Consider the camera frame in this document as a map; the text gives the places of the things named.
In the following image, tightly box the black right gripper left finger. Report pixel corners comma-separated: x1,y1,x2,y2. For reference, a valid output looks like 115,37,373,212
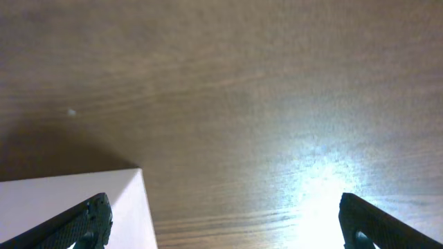
1,192,113,249

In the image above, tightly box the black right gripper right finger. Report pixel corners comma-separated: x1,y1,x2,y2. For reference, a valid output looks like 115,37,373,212
338,192,442,249

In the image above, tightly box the pink cardboard box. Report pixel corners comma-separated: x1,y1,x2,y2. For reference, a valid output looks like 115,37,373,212
1,169,157,249

